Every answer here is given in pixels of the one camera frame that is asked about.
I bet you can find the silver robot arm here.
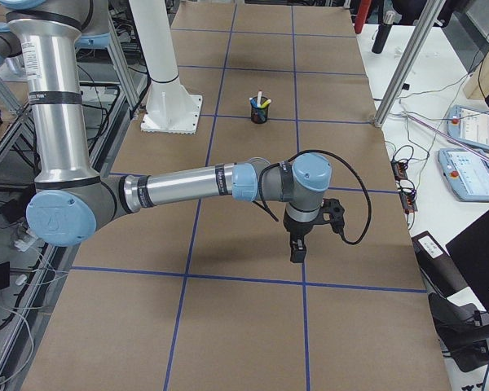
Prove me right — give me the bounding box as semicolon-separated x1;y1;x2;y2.
0;22;26;78
5;1;343;263

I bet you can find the black mesh pen cup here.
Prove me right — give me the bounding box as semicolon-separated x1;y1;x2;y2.
250;97;269;124

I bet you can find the yellow highlighter pen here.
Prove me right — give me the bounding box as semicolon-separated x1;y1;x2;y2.
259;99;271;109

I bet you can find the teach pendant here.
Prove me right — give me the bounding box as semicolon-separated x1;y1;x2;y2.
446;105;489;152
438;148;489;202

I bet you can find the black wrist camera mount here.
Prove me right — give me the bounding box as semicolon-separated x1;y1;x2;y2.
323;199;345;235

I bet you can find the upper teach pendant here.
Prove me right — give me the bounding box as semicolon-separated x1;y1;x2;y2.
446;105;489;152

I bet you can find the red bottle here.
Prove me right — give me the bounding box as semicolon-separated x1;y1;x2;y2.
354;0;372;34

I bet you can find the aluminium frame post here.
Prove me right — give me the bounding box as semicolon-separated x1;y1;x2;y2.
372;0;445;128

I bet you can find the lower teach pendant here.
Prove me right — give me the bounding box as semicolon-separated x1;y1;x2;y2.
438;148;489;202

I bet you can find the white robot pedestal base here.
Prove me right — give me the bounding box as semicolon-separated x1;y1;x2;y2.
130;0;203;134

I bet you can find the black thermos bottle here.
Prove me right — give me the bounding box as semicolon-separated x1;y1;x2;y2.
372;11;396;54

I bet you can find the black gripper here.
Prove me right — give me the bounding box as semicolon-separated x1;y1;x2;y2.
283;206;325;262

